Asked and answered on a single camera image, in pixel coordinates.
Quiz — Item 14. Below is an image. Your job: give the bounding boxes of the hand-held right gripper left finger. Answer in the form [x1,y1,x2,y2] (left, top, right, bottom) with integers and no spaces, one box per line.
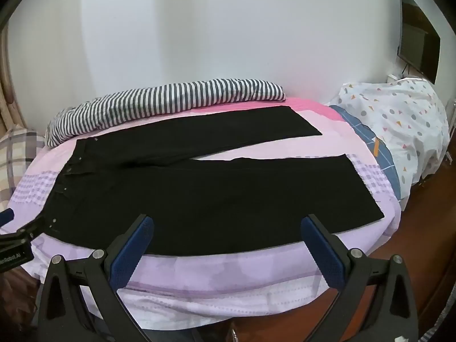
[32,214,155,342]

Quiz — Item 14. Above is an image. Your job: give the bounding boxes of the beige plaid pillow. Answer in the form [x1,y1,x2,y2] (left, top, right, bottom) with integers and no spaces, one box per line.
[0,125,47,215]

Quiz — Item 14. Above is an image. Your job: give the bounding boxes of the white patterned duvet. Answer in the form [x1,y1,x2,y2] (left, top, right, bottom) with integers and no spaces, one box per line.
[327,77,451,211]

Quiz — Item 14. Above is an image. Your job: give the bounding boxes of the blue plaid pillow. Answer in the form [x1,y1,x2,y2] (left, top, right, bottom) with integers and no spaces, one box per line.
[328,105,402,200]

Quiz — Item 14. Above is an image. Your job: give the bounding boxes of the pink purple bedsheet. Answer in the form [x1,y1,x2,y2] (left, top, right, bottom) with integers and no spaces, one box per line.
[7,96,402,330]

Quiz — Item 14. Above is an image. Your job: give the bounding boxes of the wall-mounted television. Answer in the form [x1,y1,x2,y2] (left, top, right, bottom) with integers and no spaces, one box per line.
[397,0,443,85]

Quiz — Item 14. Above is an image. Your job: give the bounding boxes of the black pants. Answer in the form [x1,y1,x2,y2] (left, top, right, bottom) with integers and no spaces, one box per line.
[42,105,384,257]

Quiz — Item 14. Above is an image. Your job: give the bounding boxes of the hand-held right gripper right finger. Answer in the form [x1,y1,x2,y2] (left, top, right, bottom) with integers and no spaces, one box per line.
[300,214,420,342]

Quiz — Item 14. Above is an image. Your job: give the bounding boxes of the black white striped blanket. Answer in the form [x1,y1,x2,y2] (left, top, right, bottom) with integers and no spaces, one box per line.
[46,78,286,147]

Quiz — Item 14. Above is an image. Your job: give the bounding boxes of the rattan headboard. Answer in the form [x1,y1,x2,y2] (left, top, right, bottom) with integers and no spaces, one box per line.
[0,25,28,137]

